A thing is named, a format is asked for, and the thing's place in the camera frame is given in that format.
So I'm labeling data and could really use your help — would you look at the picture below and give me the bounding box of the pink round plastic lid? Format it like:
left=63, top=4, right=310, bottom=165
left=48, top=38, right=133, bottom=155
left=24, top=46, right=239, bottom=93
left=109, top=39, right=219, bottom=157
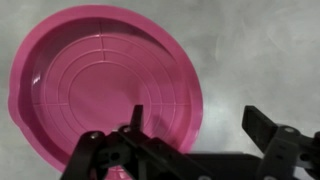
left=7, top=3, right=204, bottom=180

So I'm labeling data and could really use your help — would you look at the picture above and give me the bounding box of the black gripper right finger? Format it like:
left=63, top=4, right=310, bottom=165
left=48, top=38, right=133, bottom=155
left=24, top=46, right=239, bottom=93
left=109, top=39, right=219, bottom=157
left=241, top=105, right=320, bottom=180

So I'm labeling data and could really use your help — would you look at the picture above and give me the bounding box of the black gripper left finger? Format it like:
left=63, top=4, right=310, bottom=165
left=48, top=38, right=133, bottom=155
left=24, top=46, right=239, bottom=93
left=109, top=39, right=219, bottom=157
left=60, top=104, right=214, bottom=180

